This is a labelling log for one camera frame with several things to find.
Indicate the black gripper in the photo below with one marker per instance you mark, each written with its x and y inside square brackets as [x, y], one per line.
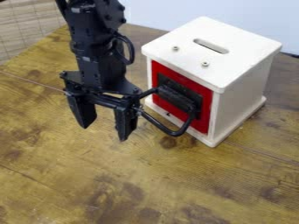
[119, 96]

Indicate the red drawer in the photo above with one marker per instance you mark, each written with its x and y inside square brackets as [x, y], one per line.
[202, 123]

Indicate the black drawer handle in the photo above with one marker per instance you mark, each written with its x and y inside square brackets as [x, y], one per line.
[178, 96]

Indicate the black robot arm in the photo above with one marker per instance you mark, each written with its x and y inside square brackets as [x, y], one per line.
[104, 52]

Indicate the white wooden cabinet box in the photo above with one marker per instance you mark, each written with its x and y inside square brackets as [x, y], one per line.
[220, 63]

